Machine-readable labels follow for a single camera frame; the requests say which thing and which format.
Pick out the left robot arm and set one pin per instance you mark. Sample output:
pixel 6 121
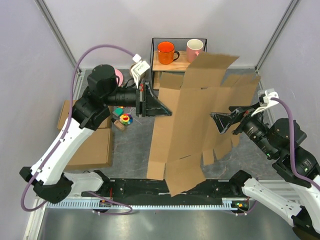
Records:
pixel 47 176

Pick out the orange enamel mug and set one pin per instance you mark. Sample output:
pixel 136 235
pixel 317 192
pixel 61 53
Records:
pixel 167 53

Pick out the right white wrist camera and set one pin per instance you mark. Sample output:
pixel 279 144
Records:
pixel 265 100

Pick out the black wire shelf rack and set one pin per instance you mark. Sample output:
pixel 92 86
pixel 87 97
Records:
pixel 180 63

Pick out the beige ceramic mug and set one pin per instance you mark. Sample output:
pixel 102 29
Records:
pixel 133 72

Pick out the brown cardboard box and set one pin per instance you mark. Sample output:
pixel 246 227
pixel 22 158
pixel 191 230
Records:
pixel 189 138

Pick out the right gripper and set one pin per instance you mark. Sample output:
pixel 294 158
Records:
pixel 223 120

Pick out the folded flat cardboard box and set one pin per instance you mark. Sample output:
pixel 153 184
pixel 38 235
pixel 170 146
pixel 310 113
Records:
pixel 96 151

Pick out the grey slotted cable duct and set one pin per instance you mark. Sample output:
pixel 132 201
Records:
pixel 98 204

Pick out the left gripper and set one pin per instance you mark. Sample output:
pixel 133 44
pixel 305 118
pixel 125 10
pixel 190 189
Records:
pixel 146 102

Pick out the sunflower toy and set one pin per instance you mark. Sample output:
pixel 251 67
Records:
pixel 126 119

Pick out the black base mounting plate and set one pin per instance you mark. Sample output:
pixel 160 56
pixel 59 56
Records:
pixel 127 187

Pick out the pink plastic plate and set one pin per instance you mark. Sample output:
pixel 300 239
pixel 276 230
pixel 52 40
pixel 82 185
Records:
pixel 119 74

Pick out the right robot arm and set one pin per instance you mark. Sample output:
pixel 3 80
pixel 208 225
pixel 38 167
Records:
pixel 298 167

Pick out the pink ceramic mug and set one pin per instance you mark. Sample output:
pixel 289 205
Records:
pixel 193 48

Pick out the teal block toy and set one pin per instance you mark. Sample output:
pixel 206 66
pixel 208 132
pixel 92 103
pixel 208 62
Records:
pixel 118 112

